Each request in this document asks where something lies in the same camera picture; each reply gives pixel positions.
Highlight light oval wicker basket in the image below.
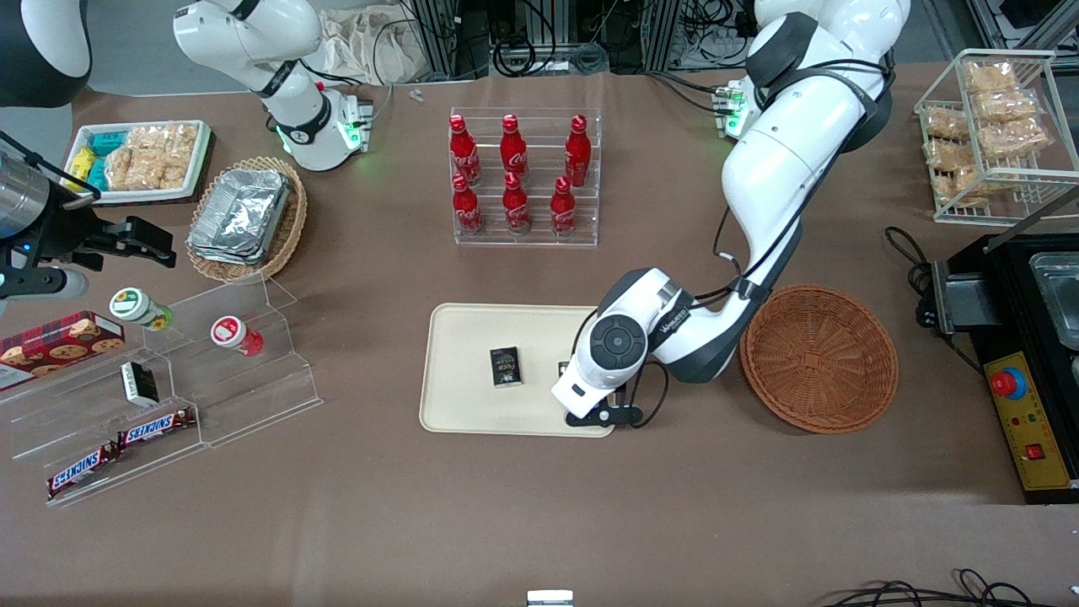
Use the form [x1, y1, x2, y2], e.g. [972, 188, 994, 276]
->
[185, 156, 309, 284]

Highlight small black white box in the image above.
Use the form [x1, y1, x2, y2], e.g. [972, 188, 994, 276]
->
[120, 361, 160, 408]

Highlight clear acrylic bottle rack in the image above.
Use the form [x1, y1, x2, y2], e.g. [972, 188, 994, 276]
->
[448, 106, 604, 248]

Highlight black countertop appliance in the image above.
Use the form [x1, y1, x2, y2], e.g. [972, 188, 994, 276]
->
[917, 187, 1079, 359]

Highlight red cookie box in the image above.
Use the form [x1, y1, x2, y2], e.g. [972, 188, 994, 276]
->
[0, 310, 126, 392]

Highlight brown wicker basket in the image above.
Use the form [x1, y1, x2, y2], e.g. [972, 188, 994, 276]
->
[739, 284, 900, 436]

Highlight white plastic bag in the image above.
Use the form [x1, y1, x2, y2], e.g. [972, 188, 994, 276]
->
[319, 7, 441, 86]

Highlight aluminium frame post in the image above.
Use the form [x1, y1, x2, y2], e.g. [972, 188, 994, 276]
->
[411, 0, 462, 82]
[642, 0, 685, 73]

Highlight small black card box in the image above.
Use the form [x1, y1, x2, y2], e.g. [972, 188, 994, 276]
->
[489, 346, 524, 389]

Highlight rice cracker snack pack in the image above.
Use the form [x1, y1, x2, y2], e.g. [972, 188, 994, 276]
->
[976, 118, 1052, 159]
[105, 145, 146, 192]
[126, 123, 201, 191]
[964, 62, 1018, 95]
[934, 165, 1012, 209]
[925, 139, 980, 175]
[973, 89, 1039, 125]
[922, 106, 972, 142]

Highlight stacked aluminium foil trays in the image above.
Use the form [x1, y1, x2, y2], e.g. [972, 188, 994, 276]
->
[186, 168, 293, 267]

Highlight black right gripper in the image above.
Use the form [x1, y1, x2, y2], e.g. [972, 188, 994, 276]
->
[34, 180, 178, 272]

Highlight yellow panel control box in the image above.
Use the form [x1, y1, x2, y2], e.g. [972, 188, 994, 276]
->
[969, 325, 1079, 506]

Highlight clear acrylic step stand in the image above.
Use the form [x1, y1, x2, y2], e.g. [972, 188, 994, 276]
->
[0, 273, 325, 508]

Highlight red cola bottle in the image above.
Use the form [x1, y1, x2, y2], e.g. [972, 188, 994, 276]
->
[550, 175, 579, 239]
[502, 172, 533, 235]
[451, 174, 486, 238]
[564, 114, 593, 189]
[448, 115, 482, 187]
[499, 114, 529, 183]

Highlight white rectangular snack tray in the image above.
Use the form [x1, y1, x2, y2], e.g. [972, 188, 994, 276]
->
[70, 119, 213, 207]

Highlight black appliance power cable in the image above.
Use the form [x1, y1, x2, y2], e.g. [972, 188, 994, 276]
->
[884, 225, 942, 296]

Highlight black floor cable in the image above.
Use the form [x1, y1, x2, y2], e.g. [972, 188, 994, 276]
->
[818, 568, 1059, 607]

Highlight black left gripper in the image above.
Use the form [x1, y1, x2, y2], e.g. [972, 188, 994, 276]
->
[557, 361, 645, 430]

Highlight red bottle with white cap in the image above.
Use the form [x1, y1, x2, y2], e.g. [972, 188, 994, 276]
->
[210, 315, 266, 358]

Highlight coiled black cable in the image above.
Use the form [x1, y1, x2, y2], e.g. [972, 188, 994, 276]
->
[492, 32, 564, 78]

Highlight white wire basket rack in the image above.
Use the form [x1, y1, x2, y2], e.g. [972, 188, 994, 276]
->
[914, 48, 1079, 227]

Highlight snickers chocolate bar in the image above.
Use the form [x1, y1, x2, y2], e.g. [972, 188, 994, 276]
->
[46, 444, 121, 500]
[117, 407, 197, 449]

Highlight beige plastic tray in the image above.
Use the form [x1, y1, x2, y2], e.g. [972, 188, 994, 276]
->
[419, 303, 618, 439]

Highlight green bottle with white cap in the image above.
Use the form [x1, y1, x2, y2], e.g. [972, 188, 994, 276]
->
[109, 287, 176, 332]

